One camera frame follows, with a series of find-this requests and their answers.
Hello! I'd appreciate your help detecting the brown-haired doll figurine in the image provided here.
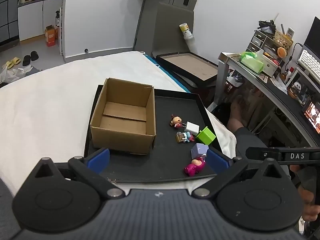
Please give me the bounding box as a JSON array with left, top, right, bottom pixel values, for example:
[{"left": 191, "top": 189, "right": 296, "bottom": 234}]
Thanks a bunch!
[{"left": 170, "top": 114, "right": 183, "bottom": 128}]

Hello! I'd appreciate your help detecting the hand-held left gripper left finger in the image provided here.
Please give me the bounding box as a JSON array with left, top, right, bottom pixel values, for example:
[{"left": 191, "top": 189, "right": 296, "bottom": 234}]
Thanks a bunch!
[{"left": 34, "top": 148, "right": 125, "bottom": 200}]

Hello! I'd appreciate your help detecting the red basket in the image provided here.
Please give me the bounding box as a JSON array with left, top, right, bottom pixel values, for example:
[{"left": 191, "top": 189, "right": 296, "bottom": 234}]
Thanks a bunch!
[{"left": 224, "top": 79, "right": 240, "bottom": 95}]

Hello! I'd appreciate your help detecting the lit phone screen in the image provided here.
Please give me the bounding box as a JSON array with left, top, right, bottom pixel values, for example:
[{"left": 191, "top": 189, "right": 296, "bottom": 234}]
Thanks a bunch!
[{"left": 302, "top": 101, "right": 320, "bottom": 133}]

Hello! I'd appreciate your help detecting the black tray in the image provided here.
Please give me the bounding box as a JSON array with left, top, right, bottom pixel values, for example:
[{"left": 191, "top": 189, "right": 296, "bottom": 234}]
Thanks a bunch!
[{"left": 84, "top": 84, "right": 223, "bottom": 183}]

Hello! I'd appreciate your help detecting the black monitor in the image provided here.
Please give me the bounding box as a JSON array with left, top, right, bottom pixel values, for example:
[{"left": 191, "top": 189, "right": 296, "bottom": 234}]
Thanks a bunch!
[{"left": 304, "top": 16, "right": 320, "bottom": 53}]

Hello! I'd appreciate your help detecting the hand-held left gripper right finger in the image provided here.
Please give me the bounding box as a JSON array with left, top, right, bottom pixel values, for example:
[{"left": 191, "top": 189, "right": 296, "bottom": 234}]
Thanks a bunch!
[{"left": 191, "top": 149, "right": 283, "bottom": 200}]

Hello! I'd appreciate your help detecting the white keyboard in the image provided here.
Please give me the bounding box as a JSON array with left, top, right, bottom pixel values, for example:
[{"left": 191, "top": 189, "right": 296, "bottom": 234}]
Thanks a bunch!
[{"left": 297, "top": 48, "right": 320, "bottom": 80}]

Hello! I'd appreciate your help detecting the green tissue pack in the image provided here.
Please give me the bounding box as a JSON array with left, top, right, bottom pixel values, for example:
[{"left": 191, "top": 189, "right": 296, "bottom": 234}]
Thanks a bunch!
[{"left": 240, "top": 52, "right": 265, "bottom": 74}]

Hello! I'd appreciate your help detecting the white charger plug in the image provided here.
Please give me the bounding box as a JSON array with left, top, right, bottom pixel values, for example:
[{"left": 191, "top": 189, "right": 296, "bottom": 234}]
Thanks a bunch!
[{"left": 182, "top": 121, "right": 199, "bottom": 133}]

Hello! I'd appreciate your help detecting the pink figurine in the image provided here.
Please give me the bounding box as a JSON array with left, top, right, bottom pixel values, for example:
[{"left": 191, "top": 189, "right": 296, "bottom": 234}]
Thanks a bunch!
[{"left": 184, "top": 156, "right": 206, "bottom": 176}]

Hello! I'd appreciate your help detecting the white drawer box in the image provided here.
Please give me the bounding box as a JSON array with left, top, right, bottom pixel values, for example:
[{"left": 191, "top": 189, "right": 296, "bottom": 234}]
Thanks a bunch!
[{"left": 260, "top": 54, "right": 280, "bottom": 77}]

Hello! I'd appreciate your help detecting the grey board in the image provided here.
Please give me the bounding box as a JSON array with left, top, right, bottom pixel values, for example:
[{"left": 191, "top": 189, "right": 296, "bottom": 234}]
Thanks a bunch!
[{"left": 152, "top": 2, "right": 195, "bottom": 57}]

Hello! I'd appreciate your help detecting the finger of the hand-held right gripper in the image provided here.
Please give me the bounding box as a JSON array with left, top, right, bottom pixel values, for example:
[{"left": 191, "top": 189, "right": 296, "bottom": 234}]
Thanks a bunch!
[{"left": 246, "top": 147, "right": 283, "bottom": 164}]

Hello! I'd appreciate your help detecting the green hexagonal box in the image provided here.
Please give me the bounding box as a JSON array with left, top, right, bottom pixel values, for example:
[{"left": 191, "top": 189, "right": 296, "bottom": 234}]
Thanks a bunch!
[{"left": 196, "top": 127, "right": 216, "bottom": 145}]

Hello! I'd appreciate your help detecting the grey drawer organizer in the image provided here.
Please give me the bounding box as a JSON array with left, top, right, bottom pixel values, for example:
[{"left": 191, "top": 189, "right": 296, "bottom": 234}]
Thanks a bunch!
[{"left": 246, "top": 29, "right": 273, "bottom": 54}]

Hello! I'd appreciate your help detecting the white cabinet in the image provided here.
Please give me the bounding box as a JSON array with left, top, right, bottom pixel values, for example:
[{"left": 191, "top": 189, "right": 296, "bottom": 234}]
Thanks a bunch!
[{"left": 17, "top": 0, "right": 64, "bottom": 42}]

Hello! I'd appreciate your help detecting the black frame with brown board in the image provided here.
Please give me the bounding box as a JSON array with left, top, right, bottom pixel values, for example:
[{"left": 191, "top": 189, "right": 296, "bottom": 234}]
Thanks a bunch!
[{"left": 156, "top": 52, "right": 218, "bottom": 87}]

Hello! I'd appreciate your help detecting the yellow-capped canister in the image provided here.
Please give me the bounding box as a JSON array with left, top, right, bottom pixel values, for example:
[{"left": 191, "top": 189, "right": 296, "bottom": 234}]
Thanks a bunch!
[{"left": 179, "top": 23, "right": 193, "bottom": 38}]

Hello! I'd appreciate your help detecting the grey desk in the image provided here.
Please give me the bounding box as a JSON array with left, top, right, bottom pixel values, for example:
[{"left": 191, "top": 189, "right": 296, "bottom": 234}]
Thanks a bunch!
[{"left": 217, "top": 52, "right": 320, "bottom": 147}]

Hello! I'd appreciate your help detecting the black clutter on organizer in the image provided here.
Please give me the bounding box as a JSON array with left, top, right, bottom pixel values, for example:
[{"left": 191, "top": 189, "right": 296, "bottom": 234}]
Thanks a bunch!
[{"left": 258, "top": 20, "right": 277, "bottom": 34}]

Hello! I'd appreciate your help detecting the white plastic bag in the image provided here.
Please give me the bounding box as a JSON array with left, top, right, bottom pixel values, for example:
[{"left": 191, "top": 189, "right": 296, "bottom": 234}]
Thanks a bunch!
[{"left": 0, "top": 66, "right": 27, "bottom": 83}]

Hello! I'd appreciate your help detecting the blue-haired figurine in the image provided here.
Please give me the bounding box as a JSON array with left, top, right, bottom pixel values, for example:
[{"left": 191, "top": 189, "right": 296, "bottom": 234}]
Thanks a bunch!
[{"left": 176, "top": 131, "right": 195, "bottom": 143}]

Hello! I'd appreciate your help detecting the person's right hand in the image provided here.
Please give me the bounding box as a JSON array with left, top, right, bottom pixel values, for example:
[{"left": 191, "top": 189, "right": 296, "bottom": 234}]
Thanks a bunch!
[{"left": 290, "top": 165, "right": 320, "bottom": 222}]

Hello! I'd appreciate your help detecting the black-framed glass door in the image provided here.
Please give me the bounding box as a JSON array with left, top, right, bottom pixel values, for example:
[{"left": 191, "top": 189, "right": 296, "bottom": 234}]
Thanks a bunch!
[{"left": 0, "top": 0, "right": 19, "bottom": 47}]

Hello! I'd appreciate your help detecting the orange carton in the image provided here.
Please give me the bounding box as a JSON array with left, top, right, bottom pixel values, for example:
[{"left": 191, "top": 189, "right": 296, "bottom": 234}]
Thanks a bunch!
[{"left": 44, "top": 25, "right": 56, "bottom": 47}]

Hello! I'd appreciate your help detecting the purple cube toy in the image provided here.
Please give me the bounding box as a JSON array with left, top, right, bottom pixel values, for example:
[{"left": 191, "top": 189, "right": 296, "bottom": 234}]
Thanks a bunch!
[{"left": 191, "top": 143, "right": 209, "bottom": 158}]

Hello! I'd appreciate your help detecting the wicker basket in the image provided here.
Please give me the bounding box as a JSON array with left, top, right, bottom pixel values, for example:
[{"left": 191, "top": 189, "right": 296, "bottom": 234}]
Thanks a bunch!
[{"left": 273, "top": 30, "right": 294, "bottom": 48}]

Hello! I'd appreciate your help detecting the brown cardboard box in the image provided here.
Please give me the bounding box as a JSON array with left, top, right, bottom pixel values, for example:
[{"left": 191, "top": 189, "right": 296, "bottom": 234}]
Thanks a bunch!
[{"left": 90, "top": 77, "right": 157, "bottom": 155}]

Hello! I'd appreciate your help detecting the panda figurine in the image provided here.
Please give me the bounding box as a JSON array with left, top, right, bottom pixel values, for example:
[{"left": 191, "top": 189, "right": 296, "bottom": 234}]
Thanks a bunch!
[{"left": 287, "top": 81, "right": 310, "bottom": 105}]

